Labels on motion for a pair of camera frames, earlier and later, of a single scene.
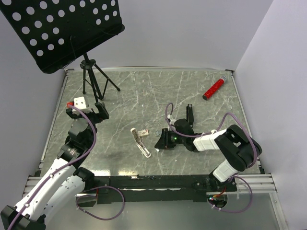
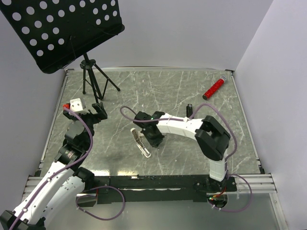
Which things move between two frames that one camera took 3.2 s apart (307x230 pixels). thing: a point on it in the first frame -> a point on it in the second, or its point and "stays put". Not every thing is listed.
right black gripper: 164,141 -> 153,142
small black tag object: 189,115 stays put
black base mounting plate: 159,189 stays put
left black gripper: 102,114 stays put
